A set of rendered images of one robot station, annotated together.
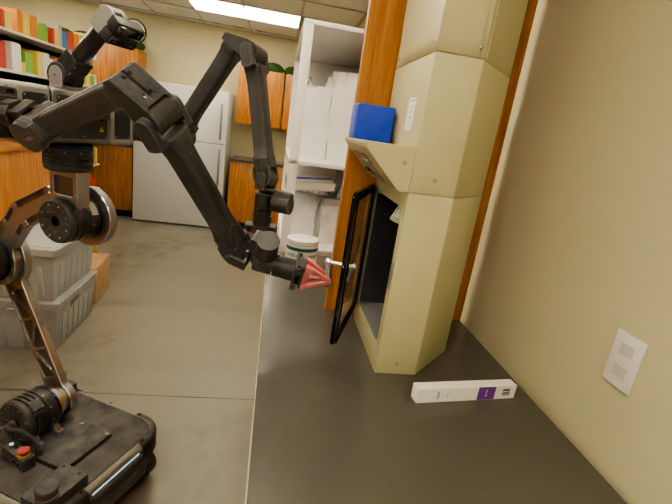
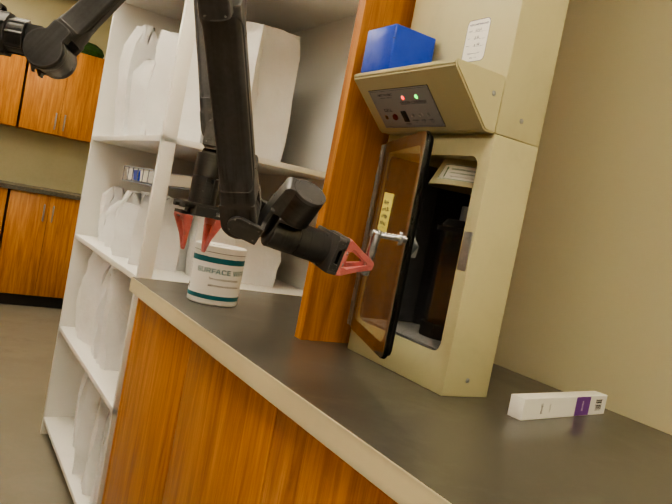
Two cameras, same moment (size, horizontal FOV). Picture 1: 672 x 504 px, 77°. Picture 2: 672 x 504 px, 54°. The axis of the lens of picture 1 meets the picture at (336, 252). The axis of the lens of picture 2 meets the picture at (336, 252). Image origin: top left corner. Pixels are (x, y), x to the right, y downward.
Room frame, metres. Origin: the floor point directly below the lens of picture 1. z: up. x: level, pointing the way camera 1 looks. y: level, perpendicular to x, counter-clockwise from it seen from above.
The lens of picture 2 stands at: (-0.03, 0.51, 1.22)
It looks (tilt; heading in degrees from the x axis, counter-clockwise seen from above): 3 degrees down; 338
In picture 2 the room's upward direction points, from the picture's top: 11 degrees clockwise
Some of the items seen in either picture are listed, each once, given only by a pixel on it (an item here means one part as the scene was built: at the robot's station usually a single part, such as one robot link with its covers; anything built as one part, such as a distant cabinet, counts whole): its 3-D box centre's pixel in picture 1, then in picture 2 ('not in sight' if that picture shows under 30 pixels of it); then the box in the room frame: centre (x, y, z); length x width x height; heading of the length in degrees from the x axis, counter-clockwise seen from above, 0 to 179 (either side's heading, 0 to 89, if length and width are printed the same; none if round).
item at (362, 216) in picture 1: (354, 258); (385, 240); (1.12, -0.05, 1.19); 0.30 x 0.01 x 0.40; 169
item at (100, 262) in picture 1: (81, 276); not in sight; (3.07, 1.96, 0.14); 0.41 x 0.32 x 0.28; 16
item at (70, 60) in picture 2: not in sight; (45, 53); (1.48, 0.61, 1.43); 0.10 x 0.05 x 0.09; 74
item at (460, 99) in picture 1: (429, 220); (474, 189); (1.15, -0.24, 1.33); 0.32 x 0.25 x 0.77; 10
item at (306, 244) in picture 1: (301, 255); (216, 273); (1.66, 0.14, 1.02); 0.13 x 0.13 x 0.15
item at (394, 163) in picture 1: (373, 161); (418, 101); (1.12, -0.06, 1.46); 0.32 x 0.11 x 0.10; 10
